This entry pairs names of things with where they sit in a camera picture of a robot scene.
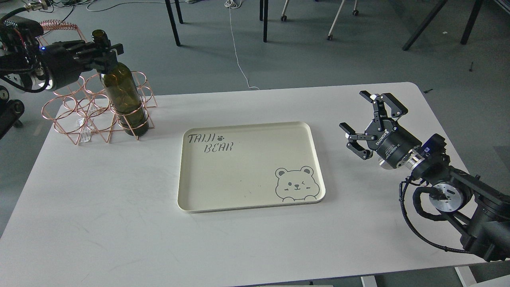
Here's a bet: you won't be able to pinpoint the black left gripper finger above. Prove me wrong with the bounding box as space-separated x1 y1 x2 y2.
80 51 118 74
72 42 124 57

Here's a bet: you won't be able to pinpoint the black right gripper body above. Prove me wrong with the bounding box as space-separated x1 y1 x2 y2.
365 119 422 169

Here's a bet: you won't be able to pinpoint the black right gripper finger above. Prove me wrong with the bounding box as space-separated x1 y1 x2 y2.
359 90 408 136
339 122 379 160

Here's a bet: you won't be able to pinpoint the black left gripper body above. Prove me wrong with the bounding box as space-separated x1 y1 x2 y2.
40 42 90 91

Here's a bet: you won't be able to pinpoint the silver metal jigger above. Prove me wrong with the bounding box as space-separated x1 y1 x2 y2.
378 157 394 170

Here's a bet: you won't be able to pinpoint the dark green wine bottle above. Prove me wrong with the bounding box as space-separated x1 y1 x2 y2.
92 29 148 137

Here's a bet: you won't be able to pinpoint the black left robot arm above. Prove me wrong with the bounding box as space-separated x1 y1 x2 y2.
1 0 124 93

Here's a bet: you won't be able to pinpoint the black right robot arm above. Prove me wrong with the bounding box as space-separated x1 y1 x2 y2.
339 90 510 262

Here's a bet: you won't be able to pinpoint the black table legs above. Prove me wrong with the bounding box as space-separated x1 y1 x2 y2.
163 0 268 47

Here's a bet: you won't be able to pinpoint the black desk legs right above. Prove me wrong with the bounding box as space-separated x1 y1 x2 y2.
401 0 481 51

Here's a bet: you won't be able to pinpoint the cream bear tray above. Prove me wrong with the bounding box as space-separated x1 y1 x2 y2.
177 122 326 213

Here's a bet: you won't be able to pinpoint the white chair base with casters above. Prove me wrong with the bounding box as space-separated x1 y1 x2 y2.
279 0 359 41

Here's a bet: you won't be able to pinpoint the black floor cables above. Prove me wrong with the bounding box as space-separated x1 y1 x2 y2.
40 0 188 24

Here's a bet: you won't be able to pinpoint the copper wire bottle rack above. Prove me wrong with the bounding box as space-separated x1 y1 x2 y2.
38 20 158 145

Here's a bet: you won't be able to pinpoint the white floor cable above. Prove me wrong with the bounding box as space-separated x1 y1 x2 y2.
224 0 259 90

